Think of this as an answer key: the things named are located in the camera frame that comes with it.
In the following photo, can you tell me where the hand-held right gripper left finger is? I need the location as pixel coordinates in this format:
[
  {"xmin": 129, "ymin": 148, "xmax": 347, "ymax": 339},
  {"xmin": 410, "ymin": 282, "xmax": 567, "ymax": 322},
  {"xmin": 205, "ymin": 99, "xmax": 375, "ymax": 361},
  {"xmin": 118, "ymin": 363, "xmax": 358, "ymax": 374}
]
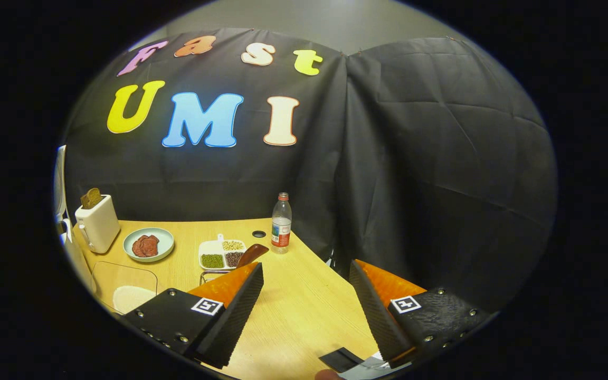
[{"xmin": 120, "ymin": 261, "xmax": 265, "ymax": 370}]

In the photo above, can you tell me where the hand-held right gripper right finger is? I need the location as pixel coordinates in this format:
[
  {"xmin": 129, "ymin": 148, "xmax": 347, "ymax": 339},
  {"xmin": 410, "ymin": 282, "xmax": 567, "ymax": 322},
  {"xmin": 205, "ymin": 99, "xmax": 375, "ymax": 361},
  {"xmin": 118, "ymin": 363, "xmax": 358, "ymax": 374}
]
[{"xmin": 348, "ymin": 259, "xmax": 492, "ymax": 370}]

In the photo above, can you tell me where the brown wooden spoon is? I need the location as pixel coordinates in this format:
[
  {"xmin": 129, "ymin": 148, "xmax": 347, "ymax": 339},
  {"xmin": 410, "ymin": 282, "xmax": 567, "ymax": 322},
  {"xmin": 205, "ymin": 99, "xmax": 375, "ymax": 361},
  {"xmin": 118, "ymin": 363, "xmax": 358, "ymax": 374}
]
[{"xmin": 235, "ymin": 243, "xmax": 270, "ymax": 270}]

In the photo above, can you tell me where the white rice cooker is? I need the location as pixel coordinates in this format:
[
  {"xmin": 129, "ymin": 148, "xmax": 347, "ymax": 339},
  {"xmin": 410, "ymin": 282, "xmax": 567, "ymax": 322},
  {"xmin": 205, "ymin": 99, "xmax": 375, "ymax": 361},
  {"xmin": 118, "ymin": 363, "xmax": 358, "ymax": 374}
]
[{"xmin": 53, "ymin": 145, "xmax": 97, "ymax": 297}]

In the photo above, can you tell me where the white divided bean dish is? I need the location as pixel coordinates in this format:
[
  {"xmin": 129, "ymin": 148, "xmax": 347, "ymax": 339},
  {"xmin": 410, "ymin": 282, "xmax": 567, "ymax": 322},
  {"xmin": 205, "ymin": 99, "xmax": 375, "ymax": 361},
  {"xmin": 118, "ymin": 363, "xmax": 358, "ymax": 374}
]
[{"xmin": 198, "ymin": 233, "xmax": 248, "ymax": 271}]

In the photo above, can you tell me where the clear plastic water bottle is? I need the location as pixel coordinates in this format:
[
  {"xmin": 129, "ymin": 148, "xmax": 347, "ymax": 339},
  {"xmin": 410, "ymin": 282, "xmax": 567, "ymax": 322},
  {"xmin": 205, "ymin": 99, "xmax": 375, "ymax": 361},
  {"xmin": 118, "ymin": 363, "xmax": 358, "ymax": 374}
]
[{"xmin": 271, "ymin": 192, "xmax": 293, "ymax": 255}]

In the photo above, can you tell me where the pale green plate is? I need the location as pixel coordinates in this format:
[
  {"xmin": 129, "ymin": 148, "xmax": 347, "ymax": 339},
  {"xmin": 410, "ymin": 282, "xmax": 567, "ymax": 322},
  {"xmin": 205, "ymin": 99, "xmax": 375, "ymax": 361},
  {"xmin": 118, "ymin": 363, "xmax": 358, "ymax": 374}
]
[{"xmin": 122, "ymin": 227, "xmax": 175, "ymax": 263}]

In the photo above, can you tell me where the clear glass container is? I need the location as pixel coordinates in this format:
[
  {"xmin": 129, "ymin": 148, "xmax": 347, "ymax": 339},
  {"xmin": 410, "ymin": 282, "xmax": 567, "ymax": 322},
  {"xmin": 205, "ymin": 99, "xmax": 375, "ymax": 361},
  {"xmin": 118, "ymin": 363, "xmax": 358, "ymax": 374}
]
[{"xmin": 91, "ymin": 260, "xmax": 159, "ymax": 316}]

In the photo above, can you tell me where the white toaster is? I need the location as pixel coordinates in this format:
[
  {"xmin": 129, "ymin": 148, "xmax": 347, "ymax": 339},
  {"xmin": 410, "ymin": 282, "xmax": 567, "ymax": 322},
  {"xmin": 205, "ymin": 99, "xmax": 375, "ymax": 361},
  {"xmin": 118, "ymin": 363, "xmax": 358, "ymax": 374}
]
[{"xmin": 74, "ymin": 194, "xmax": 121, "ymax": 255}]

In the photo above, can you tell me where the black backdrop cloth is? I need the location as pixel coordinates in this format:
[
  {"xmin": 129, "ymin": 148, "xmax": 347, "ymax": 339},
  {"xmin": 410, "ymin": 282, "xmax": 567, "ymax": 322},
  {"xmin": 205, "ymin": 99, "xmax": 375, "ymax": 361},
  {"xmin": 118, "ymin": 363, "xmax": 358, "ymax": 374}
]
[{"xmin": 61, "ymin": 27, "xmax": 559, "ymax": 313}]

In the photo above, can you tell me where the brown bread slice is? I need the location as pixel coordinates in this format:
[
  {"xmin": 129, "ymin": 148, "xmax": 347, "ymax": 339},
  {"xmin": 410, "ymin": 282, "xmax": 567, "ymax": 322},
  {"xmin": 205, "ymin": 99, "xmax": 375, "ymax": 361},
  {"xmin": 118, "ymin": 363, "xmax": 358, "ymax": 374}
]
[{"xmin": 80, "ymin": 187, "xmax": 103, "ymax": 210}]

